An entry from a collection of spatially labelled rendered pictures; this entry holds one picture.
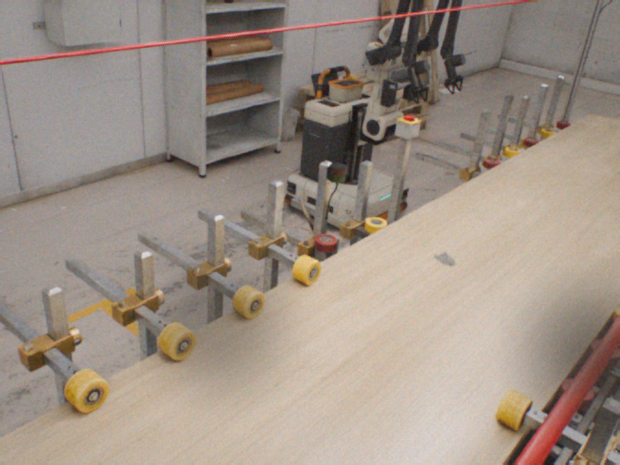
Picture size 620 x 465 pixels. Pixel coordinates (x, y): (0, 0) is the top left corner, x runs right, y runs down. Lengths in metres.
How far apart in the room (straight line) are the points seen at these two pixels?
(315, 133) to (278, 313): 2.43
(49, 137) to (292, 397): 3.33
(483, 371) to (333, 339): 0.40
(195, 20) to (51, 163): 1.41
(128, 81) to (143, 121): 0.34
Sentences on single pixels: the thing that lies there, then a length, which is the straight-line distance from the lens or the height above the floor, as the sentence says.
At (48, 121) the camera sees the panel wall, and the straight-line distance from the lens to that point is 4.46.
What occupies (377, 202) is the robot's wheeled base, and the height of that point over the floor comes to 0.24.
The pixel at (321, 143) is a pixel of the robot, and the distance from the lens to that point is 4.00.
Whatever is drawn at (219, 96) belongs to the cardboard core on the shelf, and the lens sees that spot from 4.87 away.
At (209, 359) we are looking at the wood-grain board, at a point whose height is 0.90.
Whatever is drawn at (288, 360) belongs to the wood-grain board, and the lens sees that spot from 1.57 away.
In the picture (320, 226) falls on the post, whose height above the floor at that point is 0.93.
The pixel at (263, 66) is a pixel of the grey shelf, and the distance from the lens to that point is 5.32.
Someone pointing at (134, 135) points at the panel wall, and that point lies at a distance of 4.85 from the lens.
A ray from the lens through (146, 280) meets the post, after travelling 1.64.
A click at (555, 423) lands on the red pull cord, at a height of 1.75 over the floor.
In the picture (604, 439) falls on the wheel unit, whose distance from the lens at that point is 1.40.
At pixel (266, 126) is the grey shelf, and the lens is 5.42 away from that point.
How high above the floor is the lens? 1.92
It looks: 28 degrees down
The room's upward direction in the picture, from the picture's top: 5 degrees clockwise
